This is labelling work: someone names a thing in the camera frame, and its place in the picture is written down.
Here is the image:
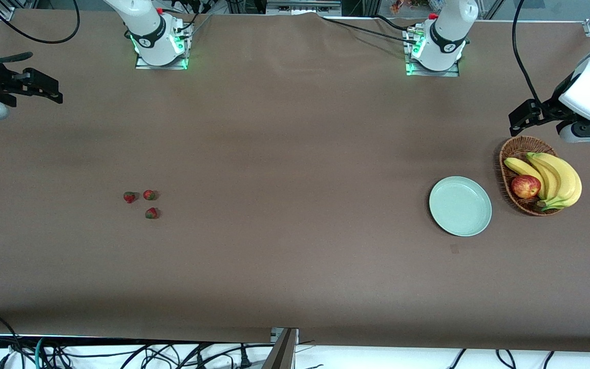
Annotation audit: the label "black looping cable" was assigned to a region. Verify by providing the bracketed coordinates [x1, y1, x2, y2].
[0, 0, 80, 45]

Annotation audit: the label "teal cable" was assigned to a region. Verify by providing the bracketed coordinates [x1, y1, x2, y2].
[33, 337, 51, 369]

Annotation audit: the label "brown table cover sheet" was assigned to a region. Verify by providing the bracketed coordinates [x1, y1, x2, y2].
[0, 9, 590, 354]

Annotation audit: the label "yellow banana bunch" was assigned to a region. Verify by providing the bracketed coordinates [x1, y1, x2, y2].
[503, 152, 582, 212]

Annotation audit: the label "aluminium profile post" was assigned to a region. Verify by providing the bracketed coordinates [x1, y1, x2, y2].
[262, 328, 300, 369]

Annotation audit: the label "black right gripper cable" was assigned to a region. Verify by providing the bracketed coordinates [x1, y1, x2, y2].
[0, 51, 34, 65]

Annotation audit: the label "pale green round plate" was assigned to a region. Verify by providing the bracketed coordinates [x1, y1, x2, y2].
[429, 176, 493, 237]

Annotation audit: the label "red apple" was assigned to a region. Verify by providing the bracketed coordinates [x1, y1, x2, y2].
[511, 174, 542, 199]

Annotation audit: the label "grey device box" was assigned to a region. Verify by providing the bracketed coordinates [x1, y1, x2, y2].
[266, 0, 342, 16]

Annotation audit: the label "colourful background objects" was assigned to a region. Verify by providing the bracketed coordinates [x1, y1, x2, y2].
[389, 0, 431, 14]

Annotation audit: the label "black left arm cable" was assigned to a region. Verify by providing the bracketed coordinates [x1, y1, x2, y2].
[512, 0, 544, 106]

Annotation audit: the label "brown wicker basket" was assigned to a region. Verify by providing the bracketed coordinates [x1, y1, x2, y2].
[499, 135, 570, 217]

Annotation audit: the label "black cable across cover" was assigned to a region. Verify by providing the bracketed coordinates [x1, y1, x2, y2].
[318, 13, 418, 46]

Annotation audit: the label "tangled black cables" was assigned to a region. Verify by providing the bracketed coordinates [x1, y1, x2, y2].
[49, 341, 262, 369]

